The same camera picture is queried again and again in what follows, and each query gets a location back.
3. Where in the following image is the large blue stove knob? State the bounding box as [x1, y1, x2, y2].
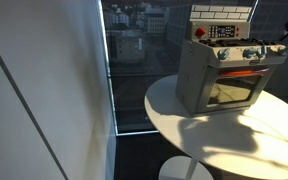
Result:
[242, 45, 268, 60]

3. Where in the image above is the stove control display panel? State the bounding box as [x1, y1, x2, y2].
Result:
[208, 25, 237, 39]

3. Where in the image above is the small blue stove knob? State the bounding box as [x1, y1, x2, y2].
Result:
[216, 47, 231, 61]

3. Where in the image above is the black ribbed stove griddle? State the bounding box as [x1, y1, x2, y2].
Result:
[198, 38, 240, 48]

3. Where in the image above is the red round stove knob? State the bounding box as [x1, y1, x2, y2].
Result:
[194, 26, 207, 38]

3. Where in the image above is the grey toy stove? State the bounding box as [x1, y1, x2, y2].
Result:
[175, 4, 288, 118]

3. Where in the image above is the black burner grate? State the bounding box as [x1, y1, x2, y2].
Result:
[239, 37, 279, 47]

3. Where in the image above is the oven door with window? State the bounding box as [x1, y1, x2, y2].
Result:
[195, 64, 274, 115]

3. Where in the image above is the white round table foot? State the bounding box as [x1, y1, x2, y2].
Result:
[158, 155, 215, 180]

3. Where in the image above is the orange oven door handle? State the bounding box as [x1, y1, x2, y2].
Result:
[217, 68, 270, 78]

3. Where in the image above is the white window frame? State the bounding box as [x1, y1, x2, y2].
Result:
[98, 0, 160, 137]

